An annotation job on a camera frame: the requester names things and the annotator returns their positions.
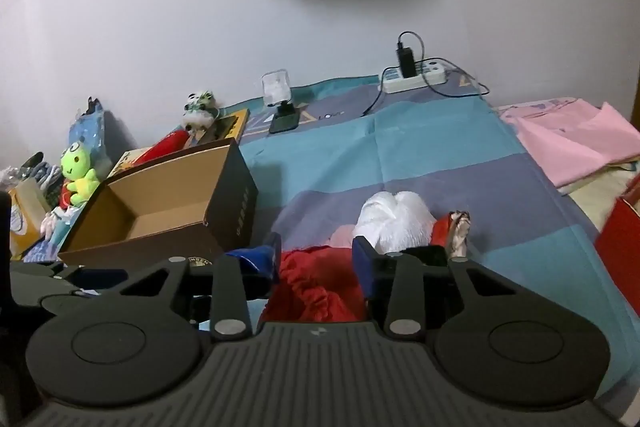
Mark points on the cream blanket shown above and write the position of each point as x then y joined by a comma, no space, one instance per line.
595,197

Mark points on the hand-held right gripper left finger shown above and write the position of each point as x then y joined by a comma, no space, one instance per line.
273,257

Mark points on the pink cloth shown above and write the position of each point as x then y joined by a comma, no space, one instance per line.
575,142

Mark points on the pink soft toy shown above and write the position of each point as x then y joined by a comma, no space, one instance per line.
342,237

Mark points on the grey striped cloth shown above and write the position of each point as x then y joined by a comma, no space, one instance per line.
45,177

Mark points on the black smartphone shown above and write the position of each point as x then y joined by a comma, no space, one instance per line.
285,123

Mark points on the teal and grey bed sheet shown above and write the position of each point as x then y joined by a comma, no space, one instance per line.
425,157

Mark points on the black charger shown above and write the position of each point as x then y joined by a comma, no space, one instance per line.
406,59

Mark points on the red box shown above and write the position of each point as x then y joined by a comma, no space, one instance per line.
620,247

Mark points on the yellow tissue box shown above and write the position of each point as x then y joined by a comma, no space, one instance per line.
27,217

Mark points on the brown cardboard box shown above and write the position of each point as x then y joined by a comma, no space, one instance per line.
235,202

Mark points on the red plush cylinder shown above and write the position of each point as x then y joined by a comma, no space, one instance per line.
165,144

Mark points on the red dressed plush doll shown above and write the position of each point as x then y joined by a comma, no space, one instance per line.
62,202

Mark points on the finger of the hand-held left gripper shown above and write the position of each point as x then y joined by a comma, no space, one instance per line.
45,284

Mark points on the yellow flat box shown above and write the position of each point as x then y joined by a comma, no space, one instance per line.
230,124

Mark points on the white power strip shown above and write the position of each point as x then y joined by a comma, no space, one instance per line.
425,77

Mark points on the red and white small doll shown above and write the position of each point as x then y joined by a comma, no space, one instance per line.
452,232

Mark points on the orange flat box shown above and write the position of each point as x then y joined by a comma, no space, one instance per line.
127,159

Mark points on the green frog plush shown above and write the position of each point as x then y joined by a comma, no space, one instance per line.
77,167

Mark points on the panda plush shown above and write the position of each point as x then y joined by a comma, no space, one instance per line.
200,109

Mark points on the red soft cloth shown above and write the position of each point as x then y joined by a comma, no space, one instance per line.
310,287

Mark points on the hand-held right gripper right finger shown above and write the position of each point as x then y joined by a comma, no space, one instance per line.
362,267

